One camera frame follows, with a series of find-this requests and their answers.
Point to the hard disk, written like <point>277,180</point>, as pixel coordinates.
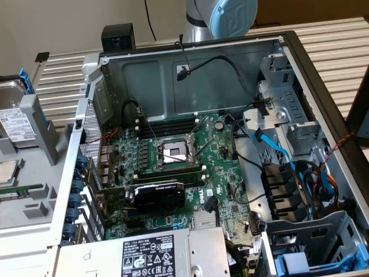
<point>14,124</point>

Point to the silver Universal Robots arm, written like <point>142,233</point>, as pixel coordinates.
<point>201,26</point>

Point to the grey metal disk bay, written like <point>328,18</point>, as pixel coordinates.
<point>317,231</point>

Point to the empty blue disk carrier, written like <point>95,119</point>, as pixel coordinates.
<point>294,261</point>

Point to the black RAM slot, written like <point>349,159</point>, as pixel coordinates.
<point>167,124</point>
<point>167,132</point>

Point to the CPU socket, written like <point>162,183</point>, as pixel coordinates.
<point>170,151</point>

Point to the metal locking lever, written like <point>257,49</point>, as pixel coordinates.
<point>147,125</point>
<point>203,149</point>

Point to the metal socket cover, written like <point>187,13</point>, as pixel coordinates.
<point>209,127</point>

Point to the round coin battery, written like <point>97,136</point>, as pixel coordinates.
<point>220,125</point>

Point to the installed green RAM stick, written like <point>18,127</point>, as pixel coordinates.
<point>167,174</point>

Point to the green Dell motherboard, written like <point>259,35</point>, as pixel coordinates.
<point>225,170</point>

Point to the black graphics card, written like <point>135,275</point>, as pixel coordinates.
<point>158,199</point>

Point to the open PC case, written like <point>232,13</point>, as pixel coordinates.
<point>144,80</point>

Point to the silver chipset heatsink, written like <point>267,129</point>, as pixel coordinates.
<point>203,220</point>

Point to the black fan shroud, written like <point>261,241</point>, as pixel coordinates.
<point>276,184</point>

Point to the dark blue slot clip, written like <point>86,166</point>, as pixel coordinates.
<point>80,173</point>
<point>75,200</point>
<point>70,231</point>
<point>73,216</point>
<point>78,187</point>
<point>82,160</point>

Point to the silver metal drive cage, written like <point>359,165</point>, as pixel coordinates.
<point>288,95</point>

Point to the black box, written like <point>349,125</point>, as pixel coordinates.
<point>115,37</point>

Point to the grey power supply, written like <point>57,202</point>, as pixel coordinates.
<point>109,259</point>

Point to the grey parts rack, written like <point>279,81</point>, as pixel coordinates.
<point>37,179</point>

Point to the black table end cap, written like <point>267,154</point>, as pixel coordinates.
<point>42,56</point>

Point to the dark brown panel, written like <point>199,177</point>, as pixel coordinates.
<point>360,109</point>

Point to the silver CPU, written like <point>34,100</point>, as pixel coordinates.
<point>7,173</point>

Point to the brown cardboard box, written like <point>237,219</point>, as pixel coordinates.
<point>317,11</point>

